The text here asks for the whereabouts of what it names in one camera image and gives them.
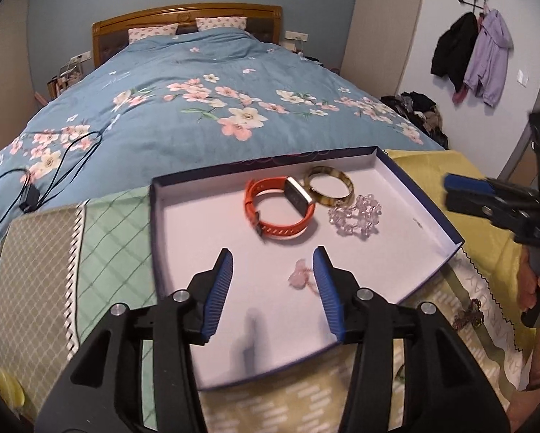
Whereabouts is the blue floral duvet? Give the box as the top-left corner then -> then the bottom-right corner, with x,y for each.
0,27 -> 447,298

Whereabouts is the yellow cloth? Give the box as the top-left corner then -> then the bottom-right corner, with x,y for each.
385,149 -> 540,353

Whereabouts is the black jacket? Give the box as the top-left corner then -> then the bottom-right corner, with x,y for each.
431,11 -> 479,93

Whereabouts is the black charger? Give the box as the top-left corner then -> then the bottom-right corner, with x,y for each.
19,185 -> 40,210

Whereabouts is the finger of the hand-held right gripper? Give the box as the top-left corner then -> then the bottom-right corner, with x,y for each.
444,172 -> 540,204
445,189 -> 530,232

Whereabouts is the green checked cloth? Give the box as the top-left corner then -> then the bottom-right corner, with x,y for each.
78,187 -> 160,353

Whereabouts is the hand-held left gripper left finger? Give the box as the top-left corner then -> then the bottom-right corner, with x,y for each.
34,248 -> 234,433

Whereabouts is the pink garment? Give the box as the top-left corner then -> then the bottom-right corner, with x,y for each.
452,9 -> 489,105

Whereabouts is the bedside clutter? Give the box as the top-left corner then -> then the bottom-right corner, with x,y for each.
47,54 -> 92,97

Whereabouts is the black cable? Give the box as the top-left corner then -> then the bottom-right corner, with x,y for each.
0,131 -> 104,253

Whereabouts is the orange smartwatch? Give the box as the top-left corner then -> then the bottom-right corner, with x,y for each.
244,177 -> 317,240

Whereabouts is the beige wardrobe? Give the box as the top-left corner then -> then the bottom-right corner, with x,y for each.
342,0 -> 428,100

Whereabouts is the clear bead bracelet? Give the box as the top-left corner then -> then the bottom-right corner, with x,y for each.
328,194 -> 383,238

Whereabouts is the pile of clothes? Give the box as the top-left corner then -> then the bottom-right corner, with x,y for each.
380,91 -> 450,149

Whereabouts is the olive dash-patterned cloth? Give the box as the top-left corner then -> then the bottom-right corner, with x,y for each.
144,275 -> 523,433

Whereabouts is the purple jacket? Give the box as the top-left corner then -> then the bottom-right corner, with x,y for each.
463,8 -> 514,108

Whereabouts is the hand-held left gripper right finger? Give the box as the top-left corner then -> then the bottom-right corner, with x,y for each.
313,244 -> 512,433

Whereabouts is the patterned pillow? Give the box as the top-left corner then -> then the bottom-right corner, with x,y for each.
128,23 -> 179,45
195,17 -> 247,32

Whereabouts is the dark blue box lid tray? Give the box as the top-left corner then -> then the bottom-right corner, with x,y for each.
150,145 -> 466,391

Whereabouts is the yellow round object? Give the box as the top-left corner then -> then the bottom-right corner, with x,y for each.
0,361 -> 25,409

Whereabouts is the person's right hand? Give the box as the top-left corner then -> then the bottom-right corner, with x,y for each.
519,248 -> 540,313

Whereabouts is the beige lattice cloth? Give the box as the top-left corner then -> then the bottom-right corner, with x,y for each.
0,203 -> 88,416

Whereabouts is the wooden headboard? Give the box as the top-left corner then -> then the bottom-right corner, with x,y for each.
92,4 -> 283,67

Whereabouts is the amber bangle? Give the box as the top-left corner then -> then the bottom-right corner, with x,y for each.
303,166 -> 354,207

